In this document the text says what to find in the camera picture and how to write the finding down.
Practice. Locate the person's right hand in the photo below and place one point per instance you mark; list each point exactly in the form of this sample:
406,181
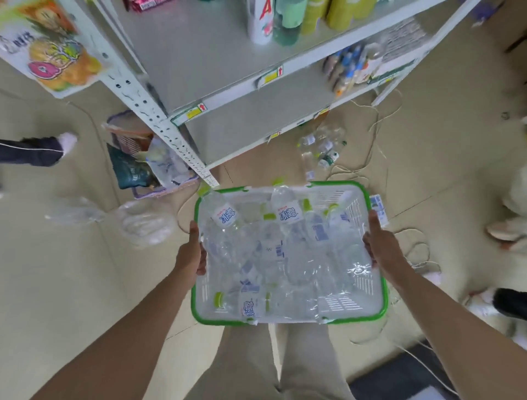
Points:
385,249

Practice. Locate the person's left hand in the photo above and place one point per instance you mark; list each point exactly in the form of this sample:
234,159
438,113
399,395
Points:
188,254

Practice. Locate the person's left thumb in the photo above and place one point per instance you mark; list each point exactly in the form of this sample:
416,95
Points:
194,233

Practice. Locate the person's right thumb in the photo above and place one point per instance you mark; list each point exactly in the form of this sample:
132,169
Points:
375,222

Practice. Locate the white basket with green rim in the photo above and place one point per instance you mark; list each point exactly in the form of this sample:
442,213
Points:
370,288

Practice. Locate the person's left forearm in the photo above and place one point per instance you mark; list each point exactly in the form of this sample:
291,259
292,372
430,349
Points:
123,342

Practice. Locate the person's right forearm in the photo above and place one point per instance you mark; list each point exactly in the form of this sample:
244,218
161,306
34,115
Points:
457,329

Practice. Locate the blue white label strip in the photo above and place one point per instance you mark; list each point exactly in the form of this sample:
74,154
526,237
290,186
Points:
379,210

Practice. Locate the clear crumpled plastic bag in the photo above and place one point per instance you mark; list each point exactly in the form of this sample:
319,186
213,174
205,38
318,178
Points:
171,165

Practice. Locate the cluster of empty green-capped bottles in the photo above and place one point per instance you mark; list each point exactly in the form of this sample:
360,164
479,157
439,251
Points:
325,150

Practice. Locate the pile of clear water bottles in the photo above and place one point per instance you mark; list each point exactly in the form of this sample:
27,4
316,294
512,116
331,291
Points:
284,255

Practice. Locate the dark green packet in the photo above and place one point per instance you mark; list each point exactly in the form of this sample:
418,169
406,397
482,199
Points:
127,167

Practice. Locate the purple plastic basket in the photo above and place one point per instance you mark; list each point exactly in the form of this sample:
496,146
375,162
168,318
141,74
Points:
123,138

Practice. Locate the yellow shelf price tag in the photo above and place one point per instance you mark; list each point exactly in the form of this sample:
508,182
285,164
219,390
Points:
190,113
323,112
274,136
271,76

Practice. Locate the dark floor mat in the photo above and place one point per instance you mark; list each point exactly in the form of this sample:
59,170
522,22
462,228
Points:
399,377

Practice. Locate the row of small drink bottles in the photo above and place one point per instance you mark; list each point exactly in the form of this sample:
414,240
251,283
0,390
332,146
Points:
350,68

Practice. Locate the person's beige trousers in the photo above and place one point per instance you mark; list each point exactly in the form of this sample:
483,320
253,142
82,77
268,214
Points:
296,362

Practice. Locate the white striped carton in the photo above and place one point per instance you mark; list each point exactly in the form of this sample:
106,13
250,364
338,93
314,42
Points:
401,45

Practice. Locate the white metal shelf unit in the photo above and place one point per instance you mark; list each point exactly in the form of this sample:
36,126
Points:
185,53

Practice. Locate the yellow-green drink bottle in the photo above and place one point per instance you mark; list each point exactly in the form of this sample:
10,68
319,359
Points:
313,14
341,12
365,7

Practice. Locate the green drink bottle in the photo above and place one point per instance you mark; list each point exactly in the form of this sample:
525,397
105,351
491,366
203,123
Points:
288,20

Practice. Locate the white can with red print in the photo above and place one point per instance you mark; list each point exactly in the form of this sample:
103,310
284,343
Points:
260,20

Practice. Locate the pink snack packet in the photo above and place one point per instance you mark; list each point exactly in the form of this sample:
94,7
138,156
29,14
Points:
144,4

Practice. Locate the colourful cartoon poster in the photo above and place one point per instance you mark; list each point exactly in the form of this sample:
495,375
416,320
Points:
49,45

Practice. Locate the purple object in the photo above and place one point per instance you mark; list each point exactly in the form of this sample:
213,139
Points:
486,10

